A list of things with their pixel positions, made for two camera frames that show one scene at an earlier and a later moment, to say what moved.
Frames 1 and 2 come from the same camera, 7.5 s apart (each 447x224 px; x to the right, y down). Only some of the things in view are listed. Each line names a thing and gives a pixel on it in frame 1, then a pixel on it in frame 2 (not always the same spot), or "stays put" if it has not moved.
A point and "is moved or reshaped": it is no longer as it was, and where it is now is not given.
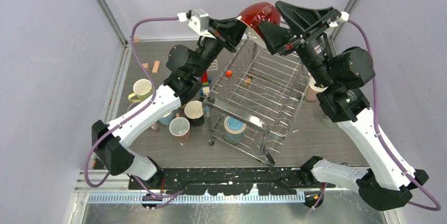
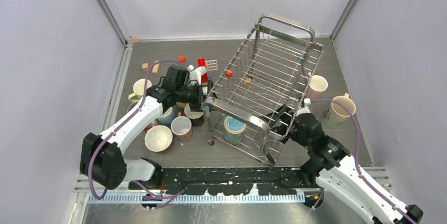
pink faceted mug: [312, 90] stays put
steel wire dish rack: [254, 100] stays put
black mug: [194, 111] stays put
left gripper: [228, 30] → [197, 106]
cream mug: [328, 122] is moved or reshaped
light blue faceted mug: [167, 119] stays put
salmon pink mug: [180, 127] stays put
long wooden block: [156, 67] stays put
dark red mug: [251, 16] → [158, 138]
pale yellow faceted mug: [143, 89] stays put
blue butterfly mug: [234, 130] stays put
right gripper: [298, 18] → [284, 114]
